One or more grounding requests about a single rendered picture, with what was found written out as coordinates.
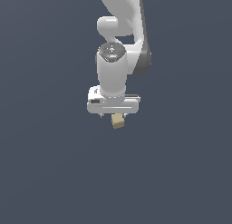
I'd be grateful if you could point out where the small tan cube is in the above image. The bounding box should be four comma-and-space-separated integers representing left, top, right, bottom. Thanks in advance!
111, 112, 125, 130

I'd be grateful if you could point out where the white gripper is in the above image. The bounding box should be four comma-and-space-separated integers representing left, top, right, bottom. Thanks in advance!
86, 85, 141, 119

